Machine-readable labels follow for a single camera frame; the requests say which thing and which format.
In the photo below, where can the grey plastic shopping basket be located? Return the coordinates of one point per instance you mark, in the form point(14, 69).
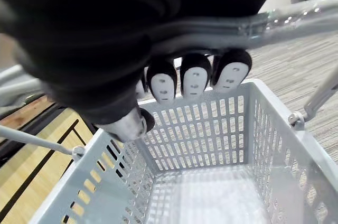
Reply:
point(200, 155)

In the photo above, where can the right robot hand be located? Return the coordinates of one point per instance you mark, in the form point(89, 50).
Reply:
point(87, 36)

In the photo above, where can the wooden display stand black frame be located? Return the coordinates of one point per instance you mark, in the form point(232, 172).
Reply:
point(31, 166)

